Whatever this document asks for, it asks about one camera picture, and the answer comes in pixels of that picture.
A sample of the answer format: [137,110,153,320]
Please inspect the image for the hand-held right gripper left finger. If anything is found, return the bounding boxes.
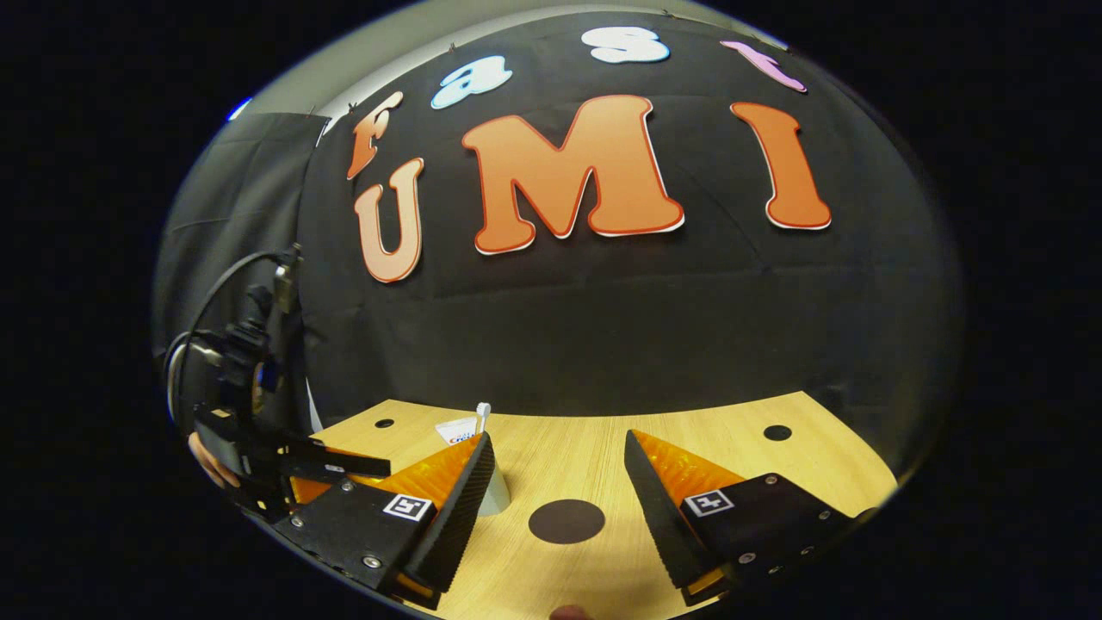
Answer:
[274,431,498,611]

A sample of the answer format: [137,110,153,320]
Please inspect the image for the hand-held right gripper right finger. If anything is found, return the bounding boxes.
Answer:
[623,429,872,607]

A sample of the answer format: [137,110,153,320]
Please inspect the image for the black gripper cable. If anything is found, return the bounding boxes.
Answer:
[166,248,300,414]

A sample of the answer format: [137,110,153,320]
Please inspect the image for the white toothpaste tube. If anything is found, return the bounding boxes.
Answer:
[434,417,480,447]

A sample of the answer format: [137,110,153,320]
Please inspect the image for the wooden desktop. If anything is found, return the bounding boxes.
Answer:
[284,391,901,620]

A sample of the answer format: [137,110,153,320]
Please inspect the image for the light blue cup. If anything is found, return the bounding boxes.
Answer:
[476,463,511,518]

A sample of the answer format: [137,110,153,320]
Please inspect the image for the black backdrop cloth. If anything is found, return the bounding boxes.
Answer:
[155,10,965,470]

